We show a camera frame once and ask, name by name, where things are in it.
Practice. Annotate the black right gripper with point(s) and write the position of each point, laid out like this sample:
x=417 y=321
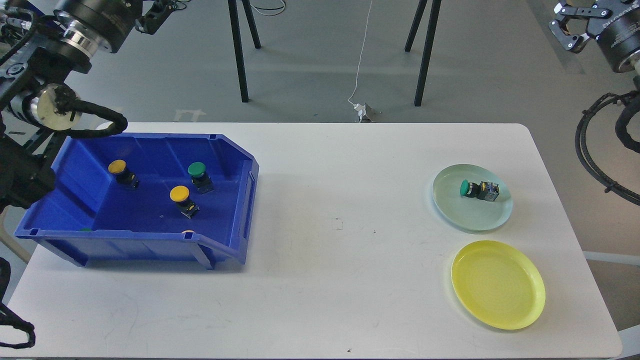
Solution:
x=616 y=23

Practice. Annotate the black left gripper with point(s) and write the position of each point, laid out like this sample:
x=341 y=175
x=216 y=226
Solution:
x=113 y=20

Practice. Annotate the yellow push button bin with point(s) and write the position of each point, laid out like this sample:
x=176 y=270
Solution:
x=123 y=175
x=181 y=196

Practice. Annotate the green push button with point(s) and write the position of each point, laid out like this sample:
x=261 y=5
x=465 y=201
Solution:
x=485 y=191
x=200 y=178

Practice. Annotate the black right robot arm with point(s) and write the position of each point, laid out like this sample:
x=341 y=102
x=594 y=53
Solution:
x=630 y=102

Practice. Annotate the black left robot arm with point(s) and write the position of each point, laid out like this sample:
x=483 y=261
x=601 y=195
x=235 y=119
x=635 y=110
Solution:
x=38 y=52

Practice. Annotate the green push button in bin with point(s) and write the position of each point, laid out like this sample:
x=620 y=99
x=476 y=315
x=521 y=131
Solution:
x=200 y=178

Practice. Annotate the light green plate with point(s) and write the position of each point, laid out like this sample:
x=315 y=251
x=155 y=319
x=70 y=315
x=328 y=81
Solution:
x=472 y=215

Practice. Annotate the yellow plate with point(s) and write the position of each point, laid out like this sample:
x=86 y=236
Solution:
x=498 y=285

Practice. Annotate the left black tripod legs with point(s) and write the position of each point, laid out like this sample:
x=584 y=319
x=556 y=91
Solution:
x=236 y=36

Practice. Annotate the blue plastic storage bin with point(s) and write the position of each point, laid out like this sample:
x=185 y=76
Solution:
x=90 y=217

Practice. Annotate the beige chair frame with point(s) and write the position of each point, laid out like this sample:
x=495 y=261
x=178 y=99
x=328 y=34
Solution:
x=12 y=244

